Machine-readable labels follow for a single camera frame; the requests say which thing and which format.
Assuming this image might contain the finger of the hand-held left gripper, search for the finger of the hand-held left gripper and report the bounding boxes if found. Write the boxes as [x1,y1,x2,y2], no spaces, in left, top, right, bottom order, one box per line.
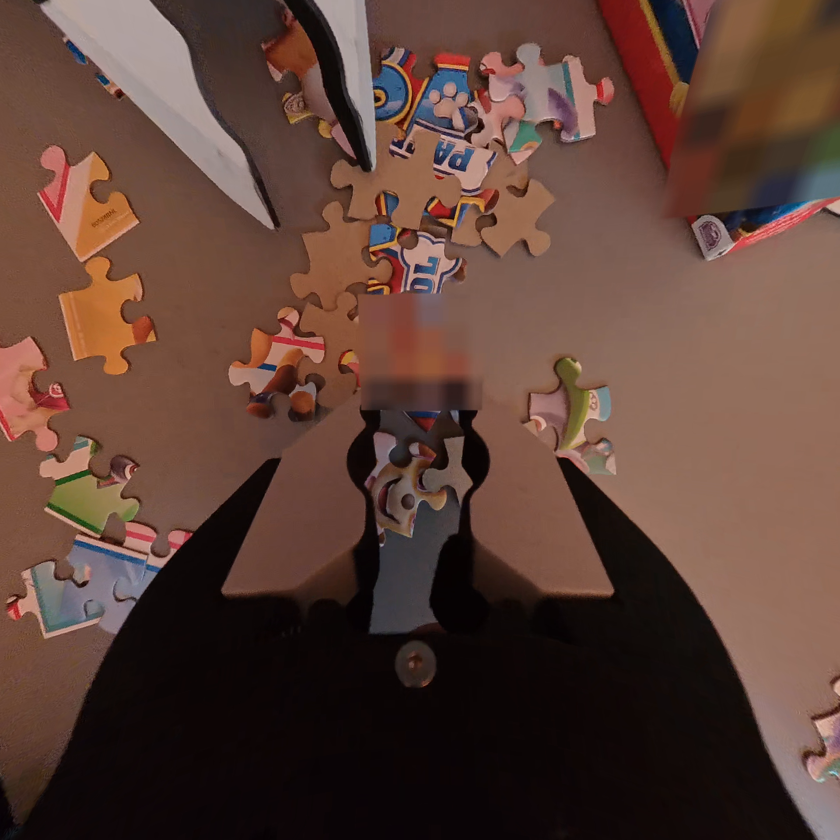
[38,0,282,231]
[284,0,377,173]

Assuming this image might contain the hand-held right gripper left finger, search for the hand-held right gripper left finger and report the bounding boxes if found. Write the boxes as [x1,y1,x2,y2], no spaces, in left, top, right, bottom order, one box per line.
[222,395,389,632]

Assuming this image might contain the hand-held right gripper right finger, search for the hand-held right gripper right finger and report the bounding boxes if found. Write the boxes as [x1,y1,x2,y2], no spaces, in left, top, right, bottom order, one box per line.
[430,395,616,632]

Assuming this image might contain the jigsaw puzzle pieces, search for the jigsaw puzzle pieces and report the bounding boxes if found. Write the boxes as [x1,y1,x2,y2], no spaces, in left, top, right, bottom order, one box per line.
[0,7,840,785]

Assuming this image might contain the grey desk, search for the grey desk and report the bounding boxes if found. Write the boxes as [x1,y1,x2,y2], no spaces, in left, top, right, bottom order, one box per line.
[0,0,840,840]

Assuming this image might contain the colourful puzzle box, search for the colourful puzzle box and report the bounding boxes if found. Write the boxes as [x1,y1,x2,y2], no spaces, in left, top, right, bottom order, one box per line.
[597,0,840,262]

